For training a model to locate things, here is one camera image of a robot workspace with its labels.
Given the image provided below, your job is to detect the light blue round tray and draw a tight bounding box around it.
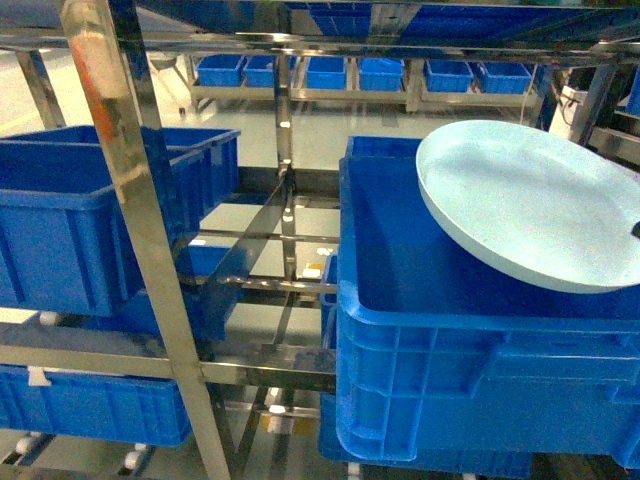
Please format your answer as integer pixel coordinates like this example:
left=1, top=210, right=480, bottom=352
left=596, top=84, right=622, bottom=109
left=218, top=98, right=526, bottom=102
left=416, top=120, right=639, bottom=294

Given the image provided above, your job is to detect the large blue crate on shelf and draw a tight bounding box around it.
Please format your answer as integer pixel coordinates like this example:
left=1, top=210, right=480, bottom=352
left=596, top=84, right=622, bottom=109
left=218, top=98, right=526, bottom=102
left=336, top=136, right=639, bottom=469

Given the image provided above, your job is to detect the blue bin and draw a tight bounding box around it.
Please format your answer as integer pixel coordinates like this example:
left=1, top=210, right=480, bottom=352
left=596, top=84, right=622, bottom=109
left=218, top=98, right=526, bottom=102
left=359, top=58, right=404, bottom=92
left=197, top=54, right=247, bottom=87
left=306, top=57, right=347, bottom=90
left=2, top=125, right=240, bottom=218
left=243, top=55, right=277, bottom=89
left=424, top=59, right=474, bottom=93
left=470, top=62, right=532, bottom=95

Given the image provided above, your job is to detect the blue bin shelf lower left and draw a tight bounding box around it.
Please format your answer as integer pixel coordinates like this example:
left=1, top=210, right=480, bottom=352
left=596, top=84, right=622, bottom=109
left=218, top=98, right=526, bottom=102
left=1, top=365, right=191, bottom=447

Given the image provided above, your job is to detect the blue bin shelf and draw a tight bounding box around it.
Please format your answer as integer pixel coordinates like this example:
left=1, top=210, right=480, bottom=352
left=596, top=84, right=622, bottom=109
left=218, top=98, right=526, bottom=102
left=1, top=365, right=191, bottom=447
left=0, top=139, right=211, bottom=319

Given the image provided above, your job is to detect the stainless steel shelf rack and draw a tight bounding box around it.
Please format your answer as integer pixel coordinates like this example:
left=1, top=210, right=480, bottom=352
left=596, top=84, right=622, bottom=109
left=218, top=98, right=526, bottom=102
left=1, top=1, right=639, bottom=479

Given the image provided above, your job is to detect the blue bin shelf upper left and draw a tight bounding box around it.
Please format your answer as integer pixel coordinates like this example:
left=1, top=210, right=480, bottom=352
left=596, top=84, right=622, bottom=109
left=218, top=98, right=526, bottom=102
left=0, top=139, right=211, bottom=319

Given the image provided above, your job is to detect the blue crate under large crate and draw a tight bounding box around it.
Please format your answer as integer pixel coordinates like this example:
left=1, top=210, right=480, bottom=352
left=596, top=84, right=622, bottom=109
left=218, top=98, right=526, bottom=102
left=317, top=394, right=534, bottom=480

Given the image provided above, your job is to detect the blue bin behind upper left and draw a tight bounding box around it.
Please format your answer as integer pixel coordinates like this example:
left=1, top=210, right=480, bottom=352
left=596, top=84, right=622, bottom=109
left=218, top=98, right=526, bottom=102
left=2, top=125, right=240, bottom=218

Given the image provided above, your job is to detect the white foam piece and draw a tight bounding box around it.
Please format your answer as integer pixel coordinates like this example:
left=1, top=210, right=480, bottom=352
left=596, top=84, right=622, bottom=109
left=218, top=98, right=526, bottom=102
left=27, top=366, right=52, bottom=387

